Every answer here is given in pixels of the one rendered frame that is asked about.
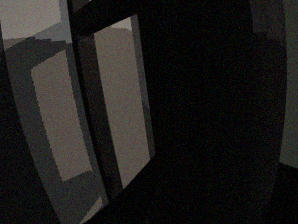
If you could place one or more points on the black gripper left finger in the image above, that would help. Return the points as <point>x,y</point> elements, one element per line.
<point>138,203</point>

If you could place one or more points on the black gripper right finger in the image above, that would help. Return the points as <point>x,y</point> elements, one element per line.
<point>283,208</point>

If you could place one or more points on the dark grey mat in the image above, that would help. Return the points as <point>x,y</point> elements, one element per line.
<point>23,198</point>

